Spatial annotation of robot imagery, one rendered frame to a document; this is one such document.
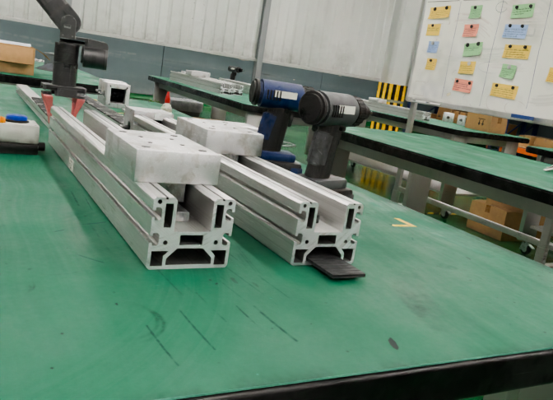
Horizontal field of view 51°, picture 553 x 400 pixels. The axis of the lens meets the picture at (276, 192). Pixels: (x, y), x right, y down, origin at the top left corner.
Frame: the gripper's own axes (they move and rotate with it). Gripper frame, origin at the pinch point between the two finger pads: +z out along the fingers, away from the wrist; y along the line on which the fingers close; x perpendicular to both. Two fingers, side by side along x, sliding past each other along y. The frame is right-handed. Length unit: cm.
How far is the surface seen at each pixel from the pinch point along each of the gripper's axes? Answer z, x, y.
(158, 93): 19, 424, 158
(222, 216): -3, -96, 4
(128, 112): -5.3, -11.1, 14.0
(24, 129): -2.0, -32.1, -11.9
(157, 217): -3, -95, -4
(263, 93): -16, -46, 33
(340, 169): 26, 103, 164
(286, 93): -17, -47, 37
